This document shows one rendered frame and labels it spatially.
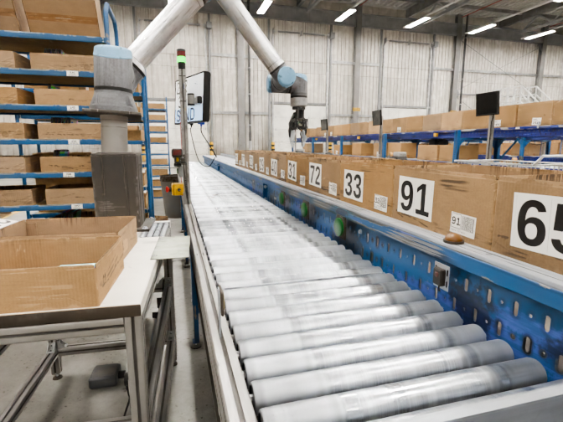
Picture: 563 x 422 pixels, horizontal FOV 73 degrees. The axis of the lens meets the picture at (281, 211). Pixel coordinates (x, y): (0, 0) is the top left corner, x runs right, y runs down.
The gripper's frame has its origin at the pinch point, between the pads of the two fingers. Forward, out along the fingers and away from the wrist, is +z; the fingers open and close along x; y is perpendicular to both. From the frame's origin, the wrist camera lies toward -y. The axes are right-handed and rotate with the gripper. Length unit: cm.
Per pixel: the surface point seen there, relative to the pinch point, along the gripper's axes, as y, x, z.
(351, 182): 69, -1, 14
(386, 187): 94, -1, 13
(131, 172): 30, -83, 11
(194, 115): -52, -51, -18
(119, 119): 26, -87, -11
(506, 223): 140, -2, 16
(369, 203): 83, -1, 20
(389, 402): 157, -38, 38
